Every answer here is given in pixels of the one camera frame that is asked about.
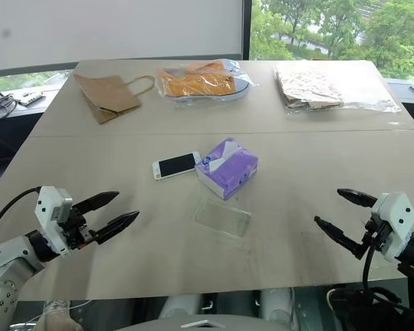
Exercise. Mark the small white circuit board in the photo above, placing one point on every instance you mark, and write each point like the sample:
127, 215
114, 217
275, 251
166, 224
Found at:
31, 98

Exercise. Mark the white smartphone black screen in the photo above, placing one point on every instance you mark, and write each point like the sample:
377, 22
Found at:
176, 165

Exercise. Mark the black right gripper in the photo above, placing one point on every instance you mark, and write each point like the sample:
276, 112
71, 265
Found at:
377, 231

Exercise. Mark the white roller blind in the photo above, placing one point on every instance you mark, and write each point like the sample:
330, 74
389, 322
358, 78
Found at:
107, 27

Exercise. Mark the white right robot leg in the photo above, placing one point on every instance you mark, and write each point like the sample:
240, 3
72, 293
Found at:
279, 305

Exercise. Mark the brown paper bag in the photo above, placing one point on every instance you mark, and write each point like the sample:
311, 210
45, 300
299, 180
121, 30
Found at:
107, 93

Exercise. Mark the purple tissue pack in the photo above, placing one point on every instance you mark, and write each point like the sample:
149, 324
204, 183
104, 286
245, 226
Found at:
227, 169

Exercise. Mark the brownish rounded object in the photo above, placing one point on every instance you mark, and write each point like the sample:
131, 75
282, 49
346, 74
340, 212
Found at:
60, 319

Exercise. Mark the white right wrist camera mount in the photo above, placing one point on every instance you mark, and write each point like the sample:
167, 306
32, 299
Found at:
396, 213

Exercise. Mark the clear phone case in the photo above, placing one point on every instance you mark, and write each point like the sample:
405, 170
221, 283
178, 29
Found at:
224, 219

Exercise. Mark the clear plastic cardboard bag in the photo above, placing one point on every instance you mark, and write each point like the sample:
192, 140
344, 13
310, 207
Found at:
372, 103

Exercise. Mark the dark window frame post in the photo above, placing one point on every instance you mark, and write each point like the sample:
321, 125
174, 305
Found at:
247, 27

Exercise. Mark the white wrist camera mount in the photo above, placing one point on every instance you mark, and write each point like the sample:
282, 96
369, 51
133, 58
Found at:
48, 213
396, 213

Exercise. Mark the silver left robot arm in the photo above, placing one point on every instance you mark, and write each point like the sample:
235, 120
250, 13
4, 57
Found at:
7, 262

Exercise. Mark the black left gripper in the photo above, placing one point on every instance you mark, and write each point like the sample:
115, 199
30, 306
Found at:
74, 231

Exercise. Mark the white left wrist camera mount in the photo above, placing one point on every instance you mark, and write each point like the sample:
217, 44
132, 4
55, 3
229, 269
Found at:
48, 213

